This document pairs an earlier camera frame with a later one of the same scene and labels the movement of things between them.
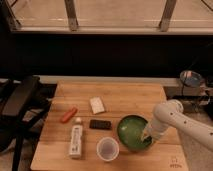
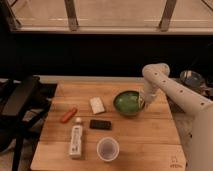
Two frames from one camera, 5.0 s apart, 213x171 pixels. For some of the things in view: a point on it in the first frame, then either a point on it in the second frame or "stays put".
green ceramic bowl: x=129 y=133 → x=127 y=102
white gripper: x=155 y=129 → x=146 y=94
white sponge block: x=97 y=104 stays put
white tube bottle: x=76 y=139 stays put
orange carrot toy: x=68 y=115 stays put
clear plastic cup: x=107 y=149 stays put
